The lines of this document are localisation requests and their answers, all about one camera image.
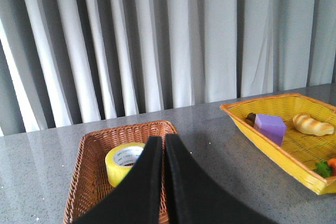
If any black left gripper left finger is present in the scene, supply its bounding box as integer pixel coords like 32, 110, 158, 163
73, 136, 162, 223

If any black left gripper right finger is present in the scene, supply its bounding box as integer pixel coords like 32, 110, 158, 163
164, 134, 273, 223

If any yellow packing tape roll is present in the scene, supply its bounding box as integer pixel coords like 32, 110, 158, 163
105, 142, 145, 187

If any brown wicker basket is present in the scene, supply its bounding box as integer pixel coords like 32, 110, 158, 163
62, 120, 177, 223

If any brown chocolate toy piece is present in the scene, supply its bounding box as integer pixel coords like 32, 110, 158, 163
245, 113, 256, 127

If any purple foam block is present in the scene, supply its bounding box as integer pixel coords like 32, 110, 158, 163
254, 114, 287, 146

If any yellow plastic woven basket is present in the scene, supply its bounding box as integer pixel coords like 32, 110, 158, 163
220, 93, 335, 195

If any toy croissant bread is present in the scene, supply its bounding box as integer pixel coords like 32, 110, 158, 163
292, 113, 335, 136

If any toy carrot with leaves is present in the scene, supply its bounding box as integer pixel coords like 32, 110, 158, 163
313, 158, 335, 178

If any grey pleated curtain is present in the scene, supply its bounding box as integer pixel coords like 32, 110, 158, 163
1, 0, 335, 136

